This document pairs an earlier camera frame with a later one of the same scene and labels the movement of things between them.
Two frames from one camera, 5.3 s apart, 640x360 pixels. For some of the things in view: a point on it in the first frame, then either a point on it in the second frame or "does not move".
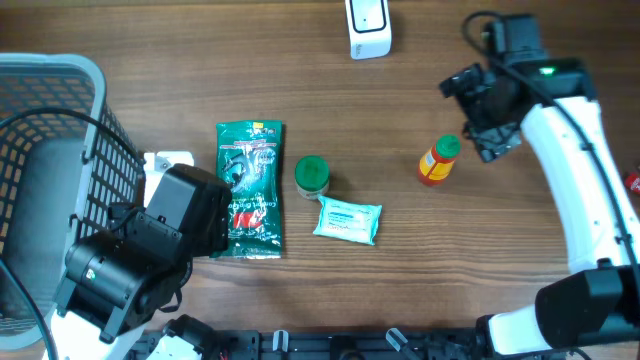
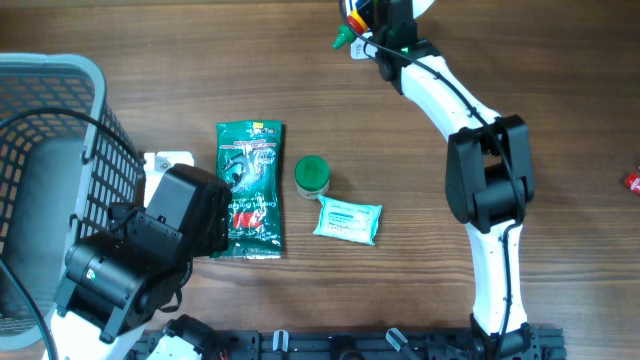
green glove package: (249, 163) does not move
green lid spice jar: (311, 176) does not move
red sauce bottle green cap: (436, 164) -> (355, 26)
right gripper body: (486, 131) -> (367, 7)
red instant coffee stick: (632, 182) does not move
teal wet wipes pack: (352, 221) does not move
